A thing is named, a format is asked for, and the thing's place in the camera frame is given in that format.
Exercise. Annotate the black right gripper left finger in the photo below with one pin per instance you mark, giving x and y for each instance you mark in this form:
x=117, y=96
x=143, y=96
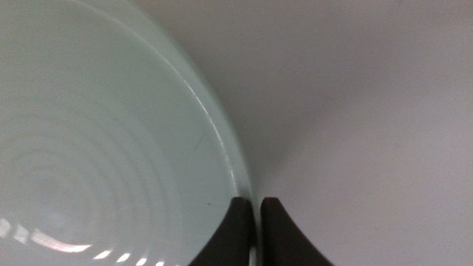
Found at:
x=233, y=236

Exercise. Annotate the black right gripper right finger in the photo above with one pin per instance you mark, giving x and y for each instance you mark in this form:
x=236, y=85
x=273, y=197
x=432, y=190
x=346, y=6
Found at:
x=279, y=240

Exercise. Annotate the pale green shallow bowl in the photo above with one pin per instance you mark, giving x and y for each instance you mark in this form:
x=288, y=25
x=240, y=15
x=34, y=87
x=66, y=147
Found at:
x=111, y=129

